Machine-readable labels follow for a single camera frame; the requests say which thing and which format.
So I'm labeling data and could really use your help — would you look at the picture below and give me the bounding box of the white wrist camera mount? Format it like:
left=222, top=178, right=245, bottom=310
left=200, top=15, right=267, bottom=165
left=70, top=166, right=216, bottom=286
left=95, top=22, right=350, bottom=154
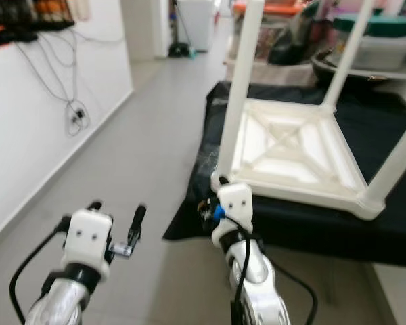
left=216, top=182, right=255, bottom=246
left=64, top=209, right=115, bottom=283

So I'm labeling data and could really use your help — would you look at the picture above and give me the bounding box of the black left wrist camera cable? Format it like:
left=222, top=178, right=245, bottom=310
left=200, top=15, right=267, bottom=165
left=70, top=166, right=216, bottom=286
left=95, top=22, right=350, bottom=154
left=8, top=229, right=72, bottom=325

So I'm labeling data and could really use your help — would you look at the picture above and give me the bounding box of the black table cloth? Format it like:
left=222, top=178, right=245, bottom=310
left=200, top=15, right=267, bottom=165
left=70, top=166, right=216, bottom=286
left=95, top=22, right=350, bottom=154
left=162, top=81, right=406, bottom=269

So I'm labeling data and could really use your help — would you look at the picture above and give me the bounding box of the clear plastic storage box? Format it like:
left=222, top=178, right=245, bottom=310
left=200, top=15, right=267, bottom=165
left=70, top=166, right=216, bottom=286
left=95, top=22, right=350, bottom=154
left=330, top=32, right=406, bottom=73

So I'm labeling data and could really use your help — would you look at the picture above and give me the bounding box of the small black floor appliance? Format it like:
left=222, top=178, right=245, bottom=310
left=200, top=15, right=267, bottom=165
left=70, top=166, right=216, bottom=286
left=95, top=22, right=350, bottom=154
left=167, top=42, right=194, bottom=59

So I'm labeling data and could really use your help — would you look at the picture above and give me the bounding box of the black plastic bag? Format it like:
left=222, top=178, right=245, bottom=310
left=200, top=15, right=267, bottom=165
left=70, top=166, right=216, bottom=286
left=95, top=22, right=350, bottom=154
left=269, top=3, right=334, bottom=68

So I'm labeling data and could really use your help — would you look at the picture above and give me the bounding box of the white plastic children table top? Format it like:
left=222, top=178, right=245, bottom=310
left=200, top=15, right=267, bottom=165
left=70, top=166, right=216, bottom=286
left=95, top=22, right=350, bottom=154
left=212, top=98, right=388, bottom=222

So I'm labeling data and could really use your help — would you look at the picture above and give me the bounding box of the black wall cable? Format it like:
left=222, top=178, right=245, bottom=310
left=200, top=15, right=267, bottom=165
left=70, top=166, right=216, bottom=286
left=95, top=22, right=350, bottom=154
left=19, top=32, right=133, bottom=137

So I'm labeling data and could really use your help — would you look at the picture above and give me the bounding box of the orange plastic lid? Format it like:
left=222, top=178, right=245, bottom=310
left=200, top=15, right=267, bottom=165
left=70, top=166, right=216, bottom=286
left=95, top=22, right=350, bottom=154
left=232, top=0, right=307, bottom=15

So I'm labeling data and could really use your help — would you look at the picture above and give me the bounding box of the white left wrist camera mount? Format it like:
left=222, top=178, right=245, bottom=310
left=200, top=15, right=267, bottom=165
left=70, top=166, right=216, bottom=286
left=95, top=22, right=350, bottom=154
left=64, top=209, right=115, bottom=283

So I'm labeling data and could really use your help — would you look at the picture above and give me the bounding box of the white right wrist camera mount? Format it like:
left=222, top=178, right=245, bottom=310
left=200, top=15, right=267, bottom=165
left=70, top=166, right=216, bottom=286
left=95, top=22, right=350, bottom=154
left=216, top=182, right=255, bottom=246

